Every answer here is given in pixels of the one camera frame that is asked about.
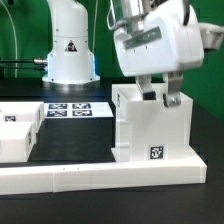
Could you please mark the white drawer with knob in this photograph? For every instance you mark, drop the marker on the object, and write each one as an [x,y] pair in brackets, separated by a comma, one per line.
[16,141]

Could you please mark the white drawer cabinet box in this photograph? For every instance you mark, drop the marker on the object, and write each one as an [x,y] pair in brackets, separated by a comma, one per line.
[146,129]

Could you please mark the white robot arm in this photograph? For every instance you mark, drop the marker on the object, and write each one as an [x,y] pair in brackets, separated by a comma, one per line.
[70,62]

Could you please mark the white L-shaped obstacle wall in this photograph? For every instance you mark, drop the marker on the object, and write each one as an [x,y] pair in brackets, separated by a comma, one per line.
[179,169]

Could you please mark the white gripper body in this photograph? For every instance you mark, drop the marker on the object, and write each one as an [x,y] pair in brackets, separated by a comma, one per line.
[165,45]

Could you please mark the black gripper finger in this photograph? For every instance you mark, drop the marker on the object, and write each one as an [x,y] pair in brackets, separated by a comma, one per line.
[144,84]
[173,83]

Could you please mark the white fiducial marker sheet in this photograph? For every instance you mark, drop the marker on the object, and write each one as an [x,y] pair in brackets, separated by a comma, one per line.
[77,110]

